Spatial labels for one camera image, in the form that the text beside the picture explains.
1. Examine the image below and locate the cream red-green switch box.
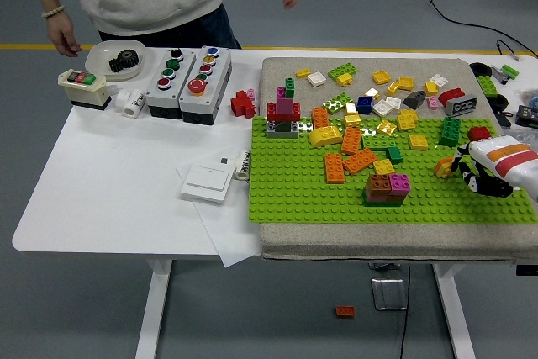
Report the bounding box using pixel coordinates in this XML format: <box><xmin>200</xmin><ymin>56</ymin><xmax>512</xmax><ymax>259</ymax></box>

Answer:
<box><xmin>56</xmin><ymin>69</ymin><xmax>113</xmax><ymax>112</ymax></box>

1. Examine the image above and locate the grey toy brick with holes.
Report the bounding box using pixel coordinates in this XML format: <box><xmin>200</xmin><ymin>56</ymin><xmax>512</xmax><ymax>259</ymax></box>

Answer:
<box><xmin>446</xmin><ymin>95</ymin><xmax>481</xmax><ymax>118</ymax></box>

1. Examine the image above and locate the brown pink green brick stack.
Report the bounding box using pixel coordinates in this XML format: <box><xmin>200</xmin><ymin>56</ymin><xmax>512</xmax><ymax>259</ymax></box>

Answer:
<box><xmin>362</xmin><ymin>172</ymin><xmax>409</xmax><ymax>209</ymax></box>

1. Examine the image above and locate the orange 2x2 toy brick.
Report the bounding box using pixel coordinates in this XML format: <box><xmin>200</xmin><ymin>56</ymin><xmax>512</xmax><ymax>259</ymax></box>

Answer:
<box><xmin>433</xmin><ymin>157</ymin><xmax>456</xmax><ymax>179</ymax></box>

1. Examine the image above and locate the grey four-button control box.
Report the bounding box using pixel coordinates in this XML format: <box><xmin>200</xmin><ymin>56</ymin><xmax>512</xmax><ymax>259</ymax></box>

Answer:
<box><xmin>145</xmin><ymin>47</ymin><xmax>198</xmax><ymax>120</ymax></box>

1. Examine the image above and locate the lime green flat plate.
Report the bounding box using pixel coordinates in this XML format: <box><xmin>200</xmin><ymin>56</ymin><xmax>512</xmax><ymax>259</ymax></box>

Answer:
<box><xmin>361</xmin><ymin>132</ymin><xmax>398</xmax><ymax>150</ymax></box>

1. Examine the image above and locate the black cable with connector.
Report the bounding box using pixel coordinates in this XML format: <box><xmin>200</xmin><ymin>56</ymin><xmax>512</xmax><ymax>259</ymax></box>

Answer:
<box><xmin>495</xmin><ymin>39</ymin><xmax>538</xmax><ymax>61</ymax></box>

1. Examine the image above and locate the magenta 2x2 toy brick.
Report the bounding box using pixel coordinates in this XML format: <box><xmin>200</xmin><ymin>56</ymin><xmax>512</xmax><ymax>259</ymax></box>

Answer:
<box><xmin>388</xmin><ymin>172</ymin><xmax>411</xmax><ymax>193</ymax></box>

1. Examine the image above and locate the dark grey sloped brick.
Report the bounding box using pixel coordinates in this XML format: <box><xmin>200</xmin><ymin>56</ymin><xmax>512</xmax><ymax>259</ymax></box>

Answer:
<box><xmin>403</xmin><ymin>90</ymin><xmax>431</xmax><ymax>111</ymax></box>

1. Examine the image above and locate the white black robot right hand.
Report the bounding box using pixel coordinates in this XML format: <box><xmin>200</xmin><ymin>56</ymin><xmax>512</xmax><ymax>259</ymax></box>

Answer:
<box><xmin>450</xmin><ymin>135</ymin><xmax>538</xmax><ymax>203</ymax></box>

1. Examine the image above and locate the green 2x4 toy brick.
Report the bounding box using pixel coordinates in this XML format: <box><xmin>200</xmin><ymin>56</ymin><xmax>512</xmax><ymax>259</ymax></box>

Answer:
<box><xmin>475</xmin><ymin>75</ymin><xmax>498</xmax><ymax>98</ymax></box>

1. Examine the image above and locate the silver metal part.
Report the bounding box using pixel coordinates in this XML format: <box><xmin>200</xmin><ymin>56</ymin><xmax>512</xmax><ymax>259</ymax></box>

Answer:
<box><xmin>488</xmin><ymin>65</ymin><xmax>510</xmax><ymax>83</ymax></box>

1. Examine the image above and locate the white table leg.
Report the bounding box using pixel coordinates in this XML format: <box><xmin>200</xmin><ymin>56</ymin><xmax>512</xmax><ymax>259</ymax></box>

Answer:
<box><xmin>431</xmin><ymin>263</ymin><xmax>477</xmax><ymax>359</ymax></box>
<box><xmin>134</xmin><ymin>258</ymin><xmax>174</xmax><ymax>359</ymax></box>

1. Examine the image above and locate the black box device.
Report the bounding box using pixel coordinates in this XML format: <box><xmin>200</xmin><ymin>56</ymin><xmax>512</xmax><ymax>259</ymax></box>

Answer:
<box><xmin>515</xmin><ymin>104</ymin><xmax>538</xmax><ymax>128</ymax></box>

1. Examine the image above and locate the red toy brick cluster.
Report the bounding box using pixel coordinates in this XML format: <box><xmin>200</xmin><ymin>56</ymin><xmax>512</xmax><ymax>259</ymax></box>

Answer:
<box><xmin>229</xmin><ymin>89</ymin><xmax>257</xmax><ymax>119</ymax></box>

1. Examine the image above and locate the black metal gear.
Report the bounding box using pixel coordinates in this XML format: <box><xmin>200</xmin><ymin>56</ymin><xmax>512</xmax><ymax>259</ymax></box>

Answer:
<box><xmin>108</xmin><ymin>49</ymin><xmax>141</xmax><ymax>73</ymax></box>

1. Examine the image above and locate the black hanging cable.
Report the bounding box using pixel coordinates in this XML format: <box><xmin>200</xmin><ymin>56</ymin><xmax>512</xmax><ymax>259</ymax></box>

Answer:
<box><xmin>398</xmin><ymin>263</ymin><xmax>412</xmax><ymax>359</ymax></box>

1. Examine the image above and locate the green toy baseplate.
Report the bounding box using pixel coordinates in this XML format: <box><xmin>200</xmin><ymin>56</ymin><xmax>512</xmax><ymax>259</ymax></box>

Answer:
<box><xmin>246</xmin><ymin>116</ymin><xmax>538</xmax><ymax>228</ymax></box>

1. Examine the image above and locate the white labelled roll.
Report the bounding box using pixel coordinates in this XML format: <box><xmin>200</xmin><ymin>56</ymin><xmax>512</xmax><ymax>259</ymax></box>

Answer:
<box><xmin>234</xmin><ymin>149</ymin><xmax>252</xmax><ymax>182</ymax></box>

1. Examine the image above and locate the red curved toy brick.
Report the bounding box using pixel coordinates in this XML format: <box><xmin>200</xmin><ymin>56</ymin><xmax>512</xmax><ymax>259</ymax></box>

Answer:
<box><xmin>438</xmin><ymin>87</ymin><xmax>467</xmax><ymax>108</ymax></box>

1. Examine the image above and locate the blue 2x2 toy brick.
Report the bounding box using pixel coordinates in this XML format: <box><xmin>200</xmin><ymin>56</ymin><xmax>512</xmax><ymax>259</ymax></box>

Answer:
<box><xmin>356</xmin><ymin>96</ymin><xmax>376</xmax><ymax>116</ymax></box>

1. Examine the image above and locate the metal floor socket plate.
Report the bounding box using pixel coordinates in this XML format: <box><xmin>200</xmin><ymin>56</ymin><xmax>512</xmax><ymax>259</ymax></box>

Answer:
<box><xmin>369</xmin><ymin>277</ymin><xmax>409</xmax><ymax>312</ymax></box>

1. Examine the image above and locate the long black floor cable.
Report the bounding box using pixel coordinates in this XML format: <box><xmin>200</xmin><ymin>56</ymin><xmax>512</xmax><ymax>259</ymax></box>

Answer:
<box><xmin>417</xmin><ymin>0</ymin><xmax>538</xmax><ymax>59</ymax></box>

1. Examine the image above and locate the grey emergency stop box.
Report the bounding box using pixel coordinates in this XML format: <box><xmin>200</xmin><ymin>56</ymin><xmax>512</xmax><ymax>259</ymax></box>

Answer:
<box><xmin>178</xmin><ymin>45</ymin><xmax>234</xmax><ymax>126</ymax></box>

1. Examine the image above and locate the white pipe fitting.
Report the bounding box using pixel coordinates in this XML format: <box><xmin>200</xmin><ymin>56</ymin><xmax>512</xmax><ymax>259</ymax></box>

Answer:
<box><xmin>114</xmin><ymin>87</ymin><xmax>148</xmax><ymax>118</ymax></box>

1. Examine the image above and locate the plastic bag with blue parts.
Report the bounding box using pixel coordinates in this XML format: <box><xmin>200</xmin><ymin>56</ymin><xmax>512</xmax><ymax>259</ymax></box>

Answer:
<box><xmin>518</xmin><ymin>87</ymin><xmax>538</xmax><ymax>110</ymax></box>

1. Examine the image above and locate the person's right hand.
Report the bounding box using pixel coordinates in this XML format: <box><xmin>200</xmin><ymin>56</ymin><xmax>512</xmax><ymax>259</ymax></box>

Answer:
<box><xmin>45</xmin><ymin>12</ymin><xmax>82</xmax><ymax>58</ymax></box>

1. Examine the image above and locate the yellow curved toy brick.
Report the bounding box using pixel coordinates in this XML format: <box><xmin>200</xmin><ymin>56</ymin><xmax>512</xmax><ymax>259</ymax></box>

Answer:
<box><xmin>308</xmin><ymin>125</ymin><xmax>344</xmax><ymax>150</ymax></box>

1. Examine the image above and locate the white plastic bowl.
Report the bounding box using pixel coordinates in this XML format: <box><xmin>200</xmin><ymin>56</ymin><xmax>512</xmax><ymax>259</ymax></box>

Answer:
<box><xmin>84</xmin><ymin>39</ymin><xmax>147</xmax><ymax>82</ymax></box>

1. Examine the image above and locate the white paper sheet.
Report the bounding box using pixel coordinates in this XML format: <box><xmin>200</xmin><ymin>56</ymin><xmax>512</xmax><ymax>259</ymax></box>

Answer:
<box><xmin>175</xmin><ymin>164</ymin><xmax>265</xmax><ymax>269</ymax></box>

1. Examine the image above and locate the dark green tall toy brick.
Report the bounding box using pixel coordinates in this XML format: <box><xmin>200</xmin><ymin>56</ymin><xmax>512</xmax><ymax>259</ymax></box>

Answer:
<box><xmin>438</xmin><ymin>116</ymin><xmax>462</xmax><ymax>148</ymax></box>

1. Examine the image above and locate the multicolour toy brick tower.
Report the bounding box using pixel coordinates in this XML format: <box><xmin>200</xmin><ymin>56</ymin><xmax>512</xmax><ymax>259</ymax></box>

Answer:
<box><xmin>266</xmin><ymin>77</ymin><xmax>303</xmax><ymax>140</ymax></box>

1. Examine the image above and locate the white wall switch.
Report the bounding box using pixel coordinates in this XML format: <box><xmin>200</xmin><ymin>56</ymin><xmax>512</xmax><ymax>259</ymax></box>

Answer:
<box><xmin>180</xmin><ymin>163</ymin><xmax>235</xmax><ymax>205</ymax></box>

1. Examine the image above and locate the clear plastic bag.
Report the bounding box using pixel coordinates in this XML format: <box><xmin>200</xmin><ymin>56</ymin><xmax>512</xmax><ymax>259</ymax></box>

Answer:
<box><xmin>502</xmin><ymin>125</ymin><xmax>538</xmax><ymax>145</ymax></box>

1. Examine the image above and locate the bead bracelet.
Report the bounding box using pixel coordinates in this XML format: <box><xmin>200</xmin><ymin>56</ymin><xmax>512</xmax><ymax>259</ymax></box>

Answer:
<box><xmin>40</xmin><ymin>4</ymin><xmax>66</xmax><ymax>19</ymax></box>

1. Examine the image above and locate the lime green 2x4 brick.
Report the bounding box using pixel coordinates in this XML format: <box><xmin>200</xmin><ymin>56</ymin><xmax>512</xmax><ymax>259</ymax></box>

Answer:
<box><xmin>327</xmin><ymin>62</ymin><xmax>360</xmax><ymax>82</ymax></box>
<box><xmin>322</xmin><ymin>92</ymin><xmax>355</xmax><ymax>116</ymax></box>

